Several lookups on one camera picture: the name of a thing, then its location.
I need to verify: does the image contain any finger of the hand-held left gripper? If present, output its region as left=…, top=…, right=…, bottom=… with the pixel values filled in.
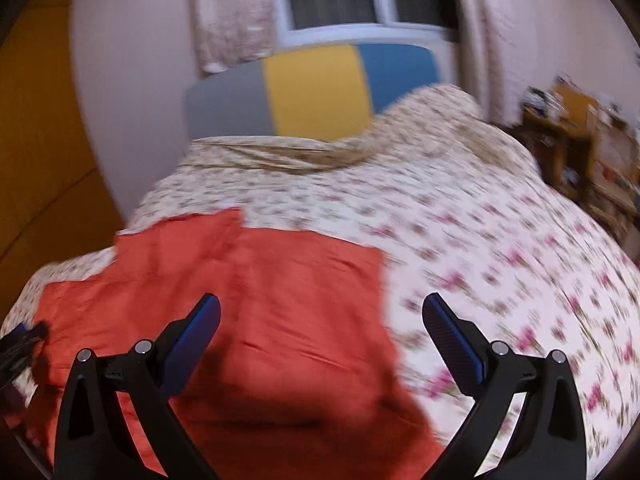
left=0, top=322, right=49, bottom=361

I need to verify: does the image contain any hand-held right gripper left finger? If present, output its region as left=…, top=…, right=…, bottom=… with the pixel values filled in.
left=52, top=292, right=222, bottom=480

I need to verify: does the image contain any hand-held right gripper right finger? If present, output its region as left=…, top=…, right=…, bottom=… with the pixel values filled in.
left=421, top=292, right=588, bottom=480

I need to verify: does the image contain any orange jacket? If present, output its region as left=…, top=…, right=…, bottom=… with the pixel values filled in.
left=25, top=207, right=443, bottom=480

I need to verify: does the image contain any floral bedspread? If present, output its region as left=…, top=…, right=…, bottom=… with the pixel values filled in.
left=0, top=85, right=636, bottom=480

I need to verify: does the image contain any yellow wooden wardrobe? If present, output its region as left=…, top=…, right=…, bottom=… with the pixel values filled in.
left=0, top=0, right=126, bottom=321

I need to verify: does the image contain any wooden desk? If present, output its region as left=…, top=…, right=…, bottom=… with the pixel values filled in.
left=520, top=107, right=593, bottom=188

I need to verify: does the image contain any grey yellow blue headboard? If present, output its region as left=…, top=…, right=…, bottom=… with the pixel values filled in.
left=184, top=42, right=441, bottom=141

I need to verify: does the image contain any long floral curtain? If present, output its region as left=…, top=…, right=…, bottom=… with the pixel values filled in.
left=445, top=0, right=521, bottom=126

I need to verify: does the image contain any short floral curtain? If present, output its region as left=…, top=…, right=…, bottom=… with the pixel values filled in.
left=192, top=0, right=278, bottom=73

